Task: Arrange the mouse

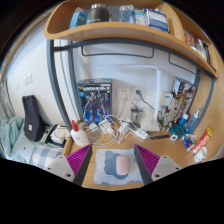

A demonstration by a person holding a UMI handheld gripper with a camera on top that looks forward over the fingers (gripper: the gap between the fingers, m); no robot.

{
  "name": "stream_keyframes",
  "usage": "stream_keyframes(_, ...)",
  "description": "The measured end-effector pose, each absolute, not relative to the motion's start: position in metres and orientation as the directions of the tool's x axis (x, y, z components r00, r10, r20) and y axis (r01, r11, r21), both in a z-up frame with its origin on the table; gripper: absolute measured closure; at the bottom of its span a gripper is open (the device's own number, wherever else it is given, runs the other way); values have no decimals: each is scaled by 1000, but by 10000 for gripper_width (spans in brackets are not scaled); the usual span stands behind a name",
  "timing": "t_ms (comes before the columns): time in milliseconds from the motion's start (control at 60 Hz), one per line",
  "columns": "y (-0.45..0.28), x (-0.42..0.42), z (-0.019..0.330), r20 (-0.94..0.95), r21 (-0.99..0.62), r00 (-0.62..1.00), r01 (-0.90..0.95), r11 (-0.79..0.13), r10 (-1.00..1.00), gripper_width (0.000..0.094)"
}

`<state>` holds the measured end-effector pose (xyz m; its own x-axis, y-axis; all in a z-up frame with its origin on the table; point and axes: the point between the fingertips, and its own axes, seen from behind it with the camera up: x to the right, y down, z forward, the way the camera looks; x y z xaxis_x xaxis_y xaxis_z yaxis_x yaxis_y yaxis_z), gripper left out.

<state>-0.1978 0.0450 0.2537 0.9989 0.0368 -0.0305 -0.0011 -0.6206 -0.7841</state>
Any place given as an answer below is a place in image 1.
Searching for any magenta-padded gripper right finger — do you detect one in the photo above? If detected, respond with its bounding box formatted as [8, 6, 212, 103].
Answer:
[133, 144, 183, 186]

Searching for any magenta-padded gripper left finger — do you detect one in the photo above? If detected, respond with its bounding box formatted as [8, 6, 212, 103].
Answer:
[44, 143, 94, 187]

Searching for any pink computer mouse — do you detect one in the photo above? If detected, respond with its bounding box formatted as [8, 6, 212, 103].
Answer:
[115, 154, 130, 176]

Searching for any white bottle with red pump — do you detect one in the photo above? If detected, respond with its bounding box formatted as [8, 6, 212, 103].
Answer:
[69, 119, 91, 147]

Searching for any black ruler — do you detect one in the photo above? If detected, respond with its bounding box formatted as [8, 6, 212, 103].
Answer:
[149, 134, 170, 140]

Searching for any white power strip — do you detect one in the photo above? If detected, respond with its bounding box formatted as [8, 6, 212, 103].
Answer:
[131, 128, 150, 140]

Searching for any blue plaid cushion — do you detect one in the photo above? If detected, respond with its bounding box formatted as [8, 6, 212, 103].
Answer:
[29, 143, 66, 169]

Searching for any white adapter block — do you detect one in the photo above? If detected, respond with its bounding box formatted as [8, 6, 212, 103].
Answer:
[118, 121, 131, 136]

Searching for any white charger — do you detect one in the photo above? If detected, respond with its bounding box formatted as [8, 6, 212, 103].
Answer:
[98, 119, 114, 135]

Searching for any steel cup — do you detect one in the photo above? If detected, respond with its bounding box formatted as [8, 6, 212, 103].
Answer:
[130, 106, 144, 126]

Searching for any red chips can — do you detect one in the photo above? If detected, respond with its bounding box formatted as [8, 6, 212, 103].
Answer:
[190, 127, 213, 155]

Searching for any black bag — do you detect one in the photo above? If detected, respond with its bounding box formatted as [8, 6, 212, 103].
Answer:
[21, 94, 46, 143]

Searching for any blue robot model kit box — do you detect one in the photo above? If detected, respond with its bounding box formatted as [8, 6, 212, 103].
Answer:
[76, 78, 113, 125]

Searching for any teal blanket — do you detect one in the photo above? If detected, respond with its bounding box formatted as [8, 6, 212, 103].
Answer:
[0, 116, 25, 158]

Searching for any colourful printed box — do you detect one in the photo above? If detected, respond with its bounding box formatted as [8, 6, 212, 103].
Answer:
[172, 77, 197, 111]

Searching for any white cable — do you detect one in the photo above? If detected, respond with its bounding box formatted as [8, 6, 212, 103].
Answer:
[84, 114, 134, 148]

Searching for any green plug with cable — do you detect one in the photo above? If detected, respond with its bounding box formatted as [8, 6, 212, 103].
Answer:
[134, 89, 156, 111]

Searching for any white wall socket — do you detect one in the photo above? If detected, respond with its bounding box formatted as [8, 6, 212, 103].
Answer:
[116, 87, 132, 101]

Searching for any wooden wall shelf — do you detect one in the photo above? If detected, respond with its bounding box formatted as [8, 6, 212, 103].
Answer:
[43, 0, 219, 79]

